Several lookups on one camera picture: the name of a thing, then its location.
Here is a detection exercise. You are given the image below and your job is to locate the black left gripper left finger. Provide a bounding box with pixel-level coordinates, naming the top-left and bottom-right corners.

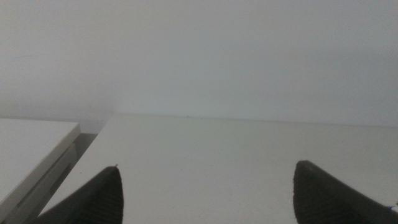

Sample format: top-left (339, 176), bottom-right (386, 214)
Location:
top-left (28, 165), bottom-right (124, 224)

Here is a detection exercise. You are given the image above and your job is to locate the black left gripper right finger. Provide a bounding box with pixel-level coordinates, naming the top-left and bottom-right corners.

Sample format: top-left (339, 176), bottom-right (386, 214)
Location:
top-left (292, 160), bottom-right (398, 224)

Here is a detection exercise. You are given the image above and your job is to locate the white side table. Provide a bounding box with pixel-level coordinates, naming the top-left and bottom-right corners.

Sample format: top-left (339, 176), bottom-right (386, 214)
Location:
top-left (0, 118), bottom-right (82, 224)

